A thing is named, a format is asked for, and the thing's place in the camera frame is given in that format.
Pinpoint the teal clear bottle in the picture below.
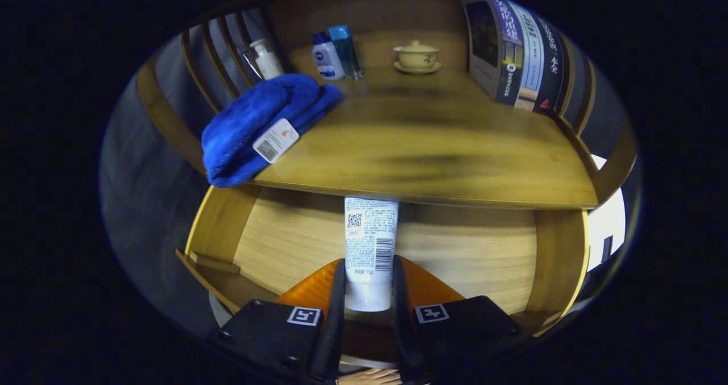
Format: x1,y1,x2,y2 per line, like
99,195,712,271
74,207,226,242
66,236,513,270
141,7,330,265
327,24,363,80

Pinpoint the wooden countertop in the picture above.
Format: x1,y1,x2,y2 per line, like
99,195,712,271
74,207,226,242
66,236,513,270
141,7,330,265
250,67,598,210

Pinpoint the white side table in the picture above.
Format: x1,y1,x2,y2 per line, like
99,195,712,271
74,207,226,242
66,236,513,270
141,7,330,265
586,155,626,272

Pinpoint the wooden cabinet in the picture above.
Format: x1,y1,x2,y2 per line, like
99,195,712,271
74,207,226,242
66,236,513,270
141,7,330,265
136,0,638,215

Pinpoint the white bottle with blue cap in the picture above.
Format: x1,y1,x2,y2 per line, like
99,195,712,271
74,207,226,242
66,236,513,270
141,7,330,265
311,31,346,81

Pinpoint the book with blue spine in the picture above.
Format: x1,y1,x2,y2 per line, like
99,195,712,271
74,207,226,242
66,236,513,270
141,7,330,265
462,0,525,106

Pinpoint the blue folded towel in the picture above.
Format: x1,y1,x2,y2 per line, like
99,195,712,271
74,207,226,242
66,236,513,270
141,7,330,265
201,73,342,188

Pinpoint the book with black spine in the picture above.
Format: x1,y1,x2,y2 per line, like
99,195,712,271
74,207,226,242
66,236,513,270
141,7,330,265
532,15,568,117

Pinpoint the white pump bottle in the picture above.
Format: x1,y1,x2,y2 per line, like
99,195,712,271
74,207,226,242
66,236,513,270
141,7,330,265
249,38,285,80

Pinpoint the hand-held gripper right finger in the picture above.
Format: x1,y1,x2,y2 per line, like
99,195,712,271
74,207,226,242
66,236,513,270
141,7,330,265
391,255,527,383

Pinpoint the beige lidded teacup with saucer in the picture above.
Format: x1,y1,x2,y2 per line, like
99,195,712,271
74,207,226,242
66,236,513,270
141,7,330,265
392,40,442,75

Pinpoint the book with pale spine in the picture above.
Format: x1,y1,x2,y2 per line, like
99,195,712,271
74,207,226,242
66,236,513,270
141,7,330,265
500,0,545,111

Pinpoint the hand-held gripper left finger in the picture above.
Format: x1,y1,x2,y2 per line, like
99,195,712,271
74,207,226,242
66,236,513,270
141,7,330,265
216,258,346,383

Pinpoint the wooden drawer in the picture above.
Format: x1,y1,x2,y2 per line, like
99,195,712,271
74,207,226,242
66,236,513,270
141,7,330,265
175,183,589,369

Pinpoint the white cream tube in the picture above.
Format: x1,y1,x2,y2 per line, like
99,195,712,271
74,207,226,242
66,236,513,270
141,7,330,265
344,197,399,313

